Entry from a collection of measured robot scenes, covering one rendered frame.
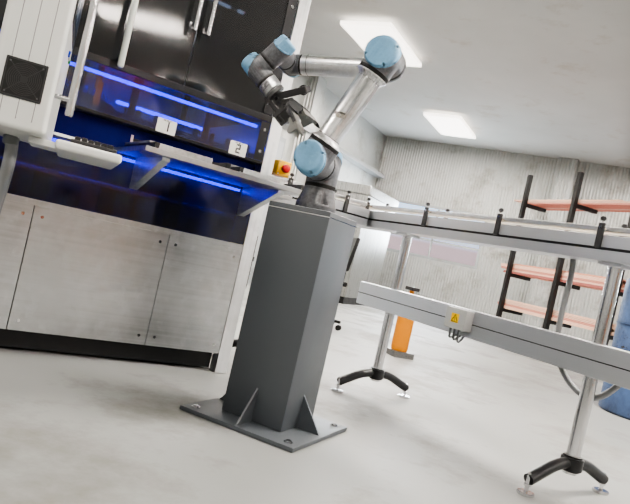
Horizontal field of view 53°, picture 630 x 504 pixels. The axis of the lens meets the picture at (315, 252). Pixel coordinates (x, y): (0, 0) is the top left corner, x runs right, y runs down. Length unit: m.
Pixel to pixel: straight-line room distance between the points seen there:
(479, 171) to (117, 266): 10.18
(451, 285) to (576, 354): 9.76
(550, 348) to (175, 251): 1.58
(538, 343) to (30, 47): 2.03
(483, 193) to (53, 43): 10.69
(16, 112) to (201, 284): 1.17
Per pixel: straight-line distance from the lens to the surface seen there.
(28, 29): 2.16
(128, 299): 2.80
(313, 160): 2.16
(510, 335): 2.69
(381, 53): 2.20
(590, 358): 2.48
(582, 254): 2.53
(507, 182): 12.26
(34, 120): 2.11
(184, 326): 2.90
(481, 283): 12.10
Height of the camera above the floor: 0.64
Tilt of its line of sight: level
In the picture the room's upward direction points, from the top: 13 degrees clockwise
